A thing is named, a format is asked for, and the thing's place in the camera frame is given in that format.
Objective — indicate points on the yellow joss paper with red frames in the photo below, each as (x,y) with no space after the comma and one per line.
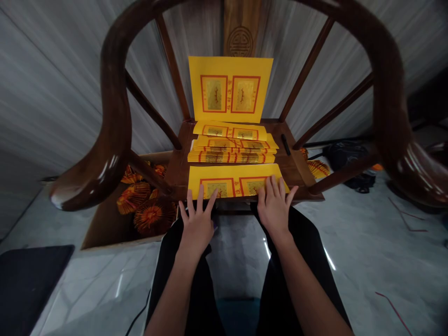
(231,172)

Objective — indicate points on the person's right hand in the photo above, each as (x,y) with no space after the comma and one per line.
(274,213)

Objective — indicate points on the black bag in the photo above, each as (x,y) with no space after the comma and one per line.
(346,154)

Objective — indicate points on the stack of yellow joss papers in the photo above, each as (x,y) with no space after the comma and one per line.
(231,155)

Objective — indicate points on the black floor mat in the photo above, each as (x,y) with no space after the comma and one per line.
(31,287)

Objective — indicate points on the pile of folded orange paper fans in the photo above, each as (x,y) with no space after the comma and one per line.
(150,213)

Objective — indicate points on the person's legs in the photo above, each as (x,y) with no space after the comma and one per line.
(297,252)

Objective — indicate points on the red paper strip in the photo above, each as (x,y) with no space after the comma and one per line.
(393,311)
(409,222)

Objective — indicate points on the brown cardboard box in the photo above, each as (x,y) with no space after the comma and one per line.
(105,224)

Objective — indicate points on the heap of orange folded papers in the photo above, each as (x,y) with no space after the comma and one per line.
(316,168)

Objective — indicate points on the dark wooden round-back chair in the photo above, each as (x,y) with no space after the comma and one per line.
(115,52)

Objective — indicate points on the black marker pen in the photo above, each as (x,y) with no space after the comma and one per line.
(285,144)

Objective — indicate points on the person's left hand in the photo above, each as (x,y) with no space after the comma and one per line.
(196,224)

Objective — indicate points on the large yellow joss paper sheet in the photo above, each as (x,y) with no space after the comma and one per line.
(229,68)

